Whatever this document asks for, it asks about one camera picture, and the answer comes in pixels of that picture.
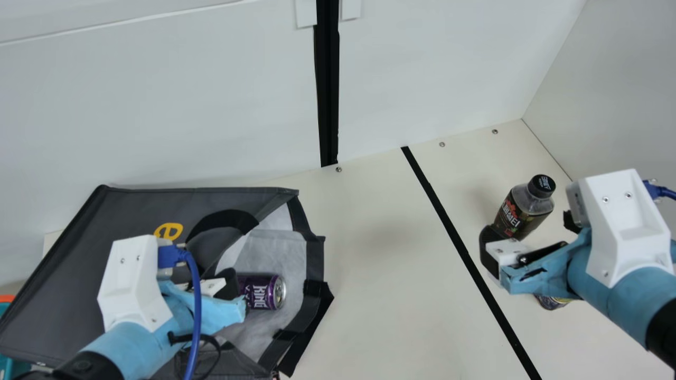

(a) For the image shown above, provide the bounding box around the blue cable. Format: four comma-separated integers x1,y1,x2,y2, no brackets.
157,244,204,380
642,179,676,202

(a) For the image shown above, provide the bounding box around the black cable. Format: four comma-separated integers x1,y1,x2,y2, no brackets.
168,331,223,380

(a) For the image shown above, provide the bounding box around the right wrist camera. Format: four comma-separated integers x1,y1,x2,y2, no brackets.
565,169,674,289

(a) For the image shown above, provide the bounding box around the dark coffee bottle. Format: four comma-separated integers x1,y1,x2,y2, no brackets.
491,174,557,240

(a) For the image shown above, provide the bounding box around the black strip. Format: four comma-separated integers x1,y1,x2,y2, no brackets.
400,146,542,380

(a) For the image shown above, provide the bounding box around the black post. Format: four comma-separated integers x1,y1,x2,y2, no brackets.
313,0,340,168

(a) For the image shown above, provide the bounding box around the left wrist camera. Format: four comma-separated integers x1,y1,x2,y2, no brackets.
98,235,175,333

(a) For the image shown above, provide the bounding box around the rectangular gold-lidded tin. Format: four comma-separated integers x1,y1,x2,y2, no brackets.
533,294,575,311

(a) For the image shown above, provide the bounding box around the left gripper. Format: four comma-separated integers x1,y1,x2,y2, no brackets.
79,268,248,380

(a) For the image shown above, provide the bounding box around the dark grey bag with straps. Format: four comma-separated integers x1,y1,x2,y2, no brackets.
0,185,335,380

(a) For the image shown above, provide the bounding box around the purple can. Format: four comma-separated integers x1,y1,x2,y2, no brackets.
237,273,287,311

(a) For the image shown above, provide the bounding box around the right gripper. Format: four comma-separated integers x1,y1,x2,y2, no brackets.
479,224,676,350

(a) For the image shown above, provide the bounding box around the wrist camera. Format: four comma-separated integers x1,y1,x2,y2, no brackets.
565,169,674,289
98,235,175,333

